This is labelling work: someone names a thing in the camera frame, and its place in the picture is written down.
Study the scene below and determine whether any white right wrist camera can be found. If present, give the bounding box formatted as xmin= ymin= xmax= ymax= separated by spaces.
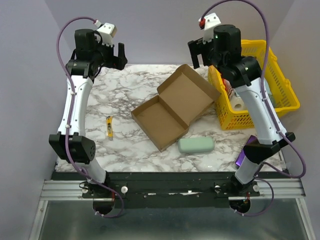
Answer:
xmin=198 ymin=12 xmax=221 ymax=44

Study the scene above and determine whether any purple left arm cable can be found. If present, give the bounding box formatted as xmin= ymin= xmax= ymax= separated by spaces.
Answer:
xmin=56 ymin=16 xmax=126 ymax=219

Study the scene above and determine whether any purple white box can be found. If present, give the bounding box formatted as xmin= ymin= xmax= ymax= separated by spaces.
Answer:
xmin=234 ymin=135 xmax=257 ymax=169

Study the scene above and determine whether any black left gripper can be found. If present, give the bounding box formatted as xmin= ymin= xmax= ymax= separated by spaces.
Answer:
xmin=91 ymin=36 xmax=128 ymax=70

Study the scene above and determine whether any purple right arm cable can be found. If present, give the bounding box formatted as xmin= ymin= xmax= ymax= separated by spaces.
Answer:
xmin=198 ymin=0 xmax=307 ymax=217

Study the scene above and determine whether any yellow plastic basket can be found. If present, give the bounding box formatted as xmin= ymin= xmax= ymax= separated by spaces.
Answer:
xmin=207 ymin=39 xmax=300 ymax=130

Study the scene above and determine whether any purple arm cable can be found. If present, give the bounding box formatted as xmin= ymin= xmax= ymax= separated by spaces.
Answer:
xmin=198 ymin=0 xmax=307 ymax=217
xmin=56 ymin=16 xmax=126 ymax=219

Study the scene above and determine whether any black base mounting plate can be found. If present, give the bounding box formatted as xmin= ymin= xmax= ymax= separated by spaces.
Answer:
xmin=41 ymin=172 xmax=299 ymax=211

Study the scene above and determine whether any aluminium rail frame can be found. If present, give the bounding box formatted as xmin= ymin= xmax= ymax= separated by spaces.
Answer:
xmin=27 ymin=124 xmax=316 ymax=240

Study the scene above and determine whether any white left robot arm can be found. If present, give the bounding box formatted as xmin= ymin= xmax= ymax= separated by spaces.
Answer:
xmin=48 ymin=24 xmax=128 ymax=198

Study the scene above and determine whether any brown cardboard express box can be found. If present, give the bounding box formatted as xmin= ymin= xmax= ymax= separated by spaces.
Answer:
xmin=131 ymin=64 xmax=221 ymax=152

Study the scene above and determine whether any red white striped package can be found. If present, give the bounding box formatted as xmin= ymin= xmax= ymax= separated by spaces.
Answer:
xmin=222 ymin=78 xmax=235 ymax=99

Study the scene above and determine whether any mint green glasses case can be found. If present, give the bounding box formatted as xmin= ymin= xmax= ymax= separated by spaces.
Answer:
xmin=177 ymin=136 xmax=215 ymax=154

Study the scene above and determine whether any yellow utility knife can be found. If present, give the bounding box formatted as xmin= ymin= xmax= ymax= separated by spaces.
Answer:
xmin=106 ymin=116 xmax=114 ymax=140

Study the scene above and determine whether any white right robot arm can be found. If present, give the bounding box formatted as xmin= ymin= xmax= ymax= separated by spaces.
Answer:
xmin=188 ymin=24 xmax=296 ymax=196

